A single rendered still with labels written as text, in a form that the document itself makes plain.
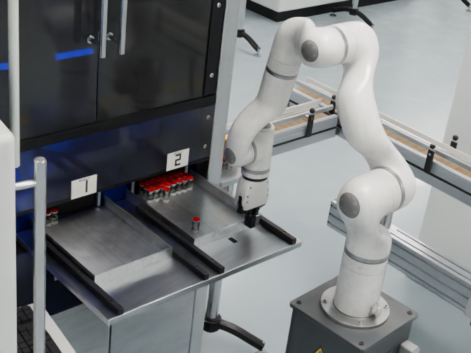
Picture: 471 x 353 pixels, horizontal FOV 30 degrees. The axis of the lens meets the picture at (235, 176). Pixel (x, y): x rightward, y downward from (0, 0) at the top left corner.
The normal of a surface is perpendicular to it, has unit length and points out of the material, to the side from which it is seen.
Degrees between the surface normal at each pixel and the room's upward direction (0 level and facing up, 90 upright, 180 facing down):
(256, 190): 89
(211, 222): 0
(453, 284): 90
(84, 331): 90
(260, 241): 0
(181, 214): 0
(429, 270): 90
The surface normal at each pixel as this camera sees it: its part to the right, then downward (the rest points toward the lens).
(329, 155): 0.11, -0.88
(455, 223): -0.75, 0.24
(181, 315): 0.65, 0.42
